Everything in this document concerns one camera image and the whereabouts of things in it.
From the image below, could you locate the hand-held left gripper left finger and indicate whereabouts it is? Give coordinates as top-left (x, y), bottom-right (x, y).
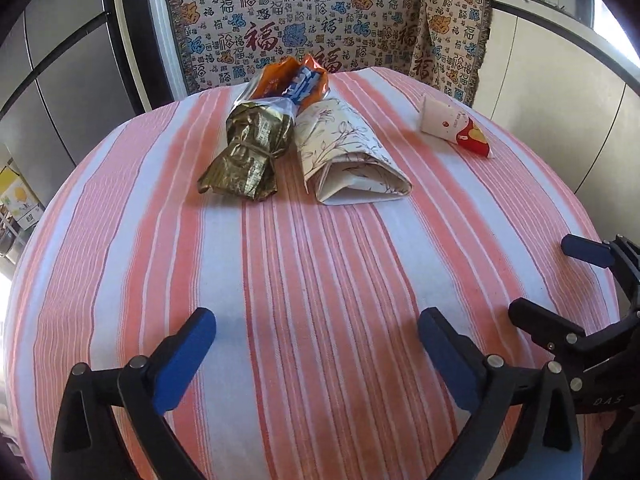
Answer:
top-left (50, 307), bottom-right (217, 480)

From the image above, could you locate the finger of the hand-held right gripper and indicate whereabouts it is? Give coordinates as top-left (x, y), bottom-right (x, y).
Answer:
top-left (561, 234), bottom-right (640, 313)
top-left (508, 298), bottom-right (640, 415)

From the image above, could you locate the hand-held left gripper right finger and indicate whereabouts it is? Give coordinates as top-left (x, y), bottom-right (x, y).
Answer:
top-left (418, 307), bottom-right (585, 480)

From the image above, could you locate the striped orange tablecloth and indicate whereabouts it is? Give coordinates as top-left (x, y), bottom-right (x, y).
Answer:
top-left (5, 67), bottom-right (628, 480)

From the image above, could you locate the white kitchen cabinet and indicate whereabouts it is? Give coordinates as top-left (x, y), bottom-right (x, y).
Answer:
top-left (472, 0), bottom-right (640, 236)

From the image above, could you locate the red and white packet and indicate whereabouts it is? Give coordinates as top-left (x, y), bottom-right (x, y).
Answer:
top-left (420, 94), bottom-right (494, 159)

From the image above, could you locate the metal shelf rack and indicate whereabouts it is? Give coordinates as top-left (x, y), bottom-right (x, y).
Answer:
top-left (0, 210), bottom-right (26, 263)

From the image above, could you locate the crumpled gold foil wrapper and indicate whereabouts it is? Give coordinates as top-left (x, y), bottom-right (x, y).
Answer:
top-left (197, 100), bottom-right (296, 204)

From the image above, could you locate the yellow cardboard box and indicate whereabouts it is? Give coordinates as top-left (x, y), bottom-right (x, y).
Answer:
top-left (0, 165), bottom-right (44, 232)

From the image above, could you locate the floral paper bag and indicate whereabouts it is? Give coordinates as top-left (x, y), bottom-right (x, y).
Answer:
top-left (292, 99), bottom-right (412, 206)

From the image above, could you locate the orange and blue wrapper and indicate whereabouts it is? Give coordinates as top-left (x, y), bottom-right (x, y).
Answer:
top-left (247, 55), bottom-right (331, 111)

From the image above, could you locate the grey refrigerator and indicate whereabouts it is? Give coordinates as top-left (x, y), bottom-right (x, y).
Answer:
top-left (0, 0), bottom-right (146, 196)

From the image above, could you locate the patterned cloth covered chair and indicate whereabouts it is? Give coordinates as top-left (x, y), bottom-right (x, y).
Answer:
top-left (164, 0), bottom-right (492, 109)

